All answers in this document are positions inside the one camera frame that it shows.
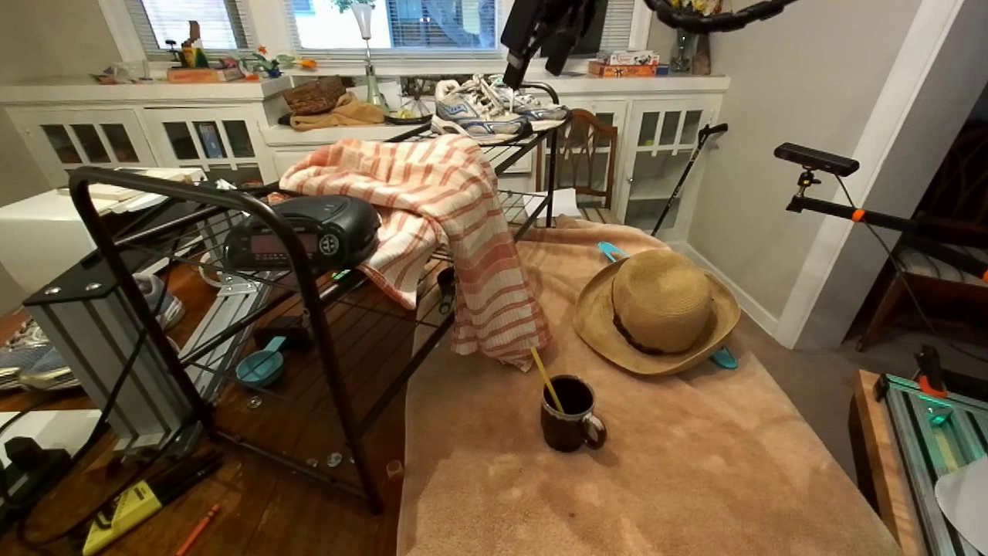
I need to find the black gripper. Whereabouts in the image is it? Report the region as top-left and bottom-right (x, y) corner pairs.
(499, 0), (605, 89)

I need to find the red striped cloth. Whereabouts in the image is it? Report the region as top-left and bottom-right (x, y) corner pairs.
(278, 135), (551, 366)

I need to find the white sneaker left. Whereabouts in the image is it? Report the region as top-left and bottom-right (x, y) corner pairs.
(432, 80), (530, 146)

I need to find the wooden chair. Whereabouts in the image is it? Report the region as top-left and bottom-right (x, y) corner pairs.
(545, 109), (617, 209)

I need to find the flower vase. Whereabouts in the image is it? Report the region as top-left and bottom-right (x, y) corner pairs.
(670, 0), (724, 78)

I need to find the black cane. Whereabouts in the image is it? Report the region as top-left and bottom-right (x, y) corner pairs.
(651, 123), (730, 239)

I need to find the teal clip far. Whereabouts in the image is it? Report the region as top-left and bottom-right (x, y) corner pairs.
(595, 240), (624, 262)

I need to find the straw hat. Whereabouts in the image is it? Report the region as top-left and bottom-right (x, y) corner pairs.
(576, 251), (740, 377)

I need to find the black projector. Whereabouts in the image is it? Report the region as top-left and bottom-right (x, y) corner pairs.
(224, 190), (383, 274)

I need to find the yellow pencil in mug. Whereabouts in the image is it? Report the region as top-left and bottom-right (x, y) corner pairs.
(529, 345), (565, 415)

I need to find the white cabinet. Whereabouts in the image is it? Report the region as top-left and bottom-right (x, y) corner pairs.
(0, 78), (730, 230)

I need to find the teal clip near hat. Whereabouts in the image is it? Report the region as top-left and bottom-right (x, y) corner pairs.
(709, 348), (739, 371)

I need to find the black metal rack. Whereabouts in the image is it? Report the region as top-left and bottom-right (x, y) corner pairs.
(27, 130), (553, 507)

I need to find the dark brown mug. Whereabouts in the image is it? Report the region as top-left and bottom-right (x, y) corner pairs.
(542, 377), (608, 450)

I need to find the pink table cover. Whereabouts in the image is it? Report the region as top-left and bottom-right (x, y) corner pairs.
(396, 219), (900, 556)

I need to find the teal metal stand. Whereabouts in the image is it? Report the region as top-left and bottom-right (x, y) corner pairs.
(873, 372), (988, 556)

